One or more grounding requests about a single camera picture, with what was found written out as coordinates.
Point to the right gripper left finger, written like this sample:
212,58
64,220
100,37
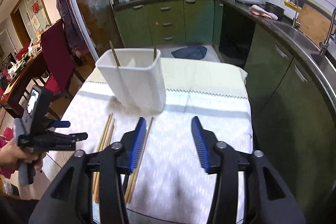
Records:
132,145

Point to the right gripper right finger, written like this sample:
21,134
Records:
210,156

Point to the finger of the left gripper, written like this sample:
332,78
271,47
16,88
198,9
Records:
73,138
60,124

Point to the green kitchen cabinets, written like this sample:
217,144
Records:
292,112

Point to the steel kitchen sink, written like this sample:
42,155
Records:
324,66

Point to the person's left hand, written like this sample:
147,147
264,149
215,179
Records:
12,155

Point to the white patterned tablecloth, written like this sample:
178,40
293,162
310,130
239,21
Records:
171,184

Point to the long wooden chopstick right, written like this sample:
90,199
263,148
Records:
129,181

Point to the red dining chair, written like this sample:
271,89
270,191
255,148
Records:
61,65

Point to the white plastic utensil holder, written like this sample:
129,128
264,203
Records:
138,82

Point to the blue floor cloth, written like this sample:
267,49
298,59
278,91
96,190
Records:
190,53

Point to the black cooking pot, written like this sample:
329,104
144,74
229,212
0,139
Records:
278,11

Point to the chrome sink faucet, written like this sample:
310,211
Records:
325,44

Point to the wooden cutting board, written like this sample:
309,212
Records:
313,24

